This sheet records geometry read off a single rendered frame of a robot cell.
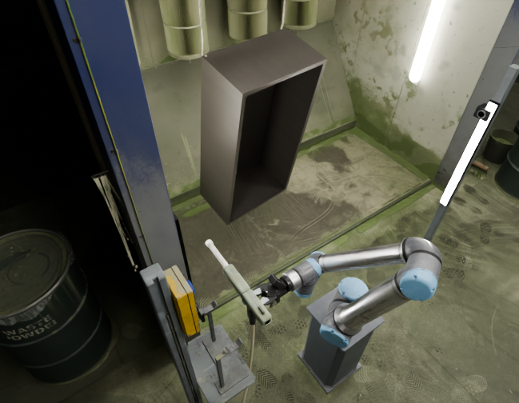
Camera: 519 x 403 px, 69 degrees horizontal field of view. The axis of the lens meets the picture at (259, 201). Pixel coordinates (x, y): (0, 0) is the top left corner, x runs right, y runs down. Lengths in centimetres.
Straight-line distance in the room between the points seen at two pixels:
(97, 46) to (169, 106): 227
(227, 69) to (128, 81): 82
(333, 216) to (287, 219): 43
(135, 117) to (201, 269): 191
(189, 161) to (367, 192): 172
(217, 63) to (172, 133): 152
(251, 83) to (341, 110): 257
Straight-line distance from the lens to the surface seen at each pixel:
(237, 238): 323
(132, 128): 138
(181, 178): 348
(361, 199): 369
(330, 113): 432
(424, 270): 144
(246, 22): 336
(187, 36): 310
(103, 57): 126
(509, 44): 345
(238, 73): 200
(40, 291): 225
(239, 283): 159
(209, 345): 192
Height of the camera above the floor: 254
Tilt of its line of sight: 45 degrees down
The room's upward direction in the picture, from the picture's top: 1 degrees clockwise
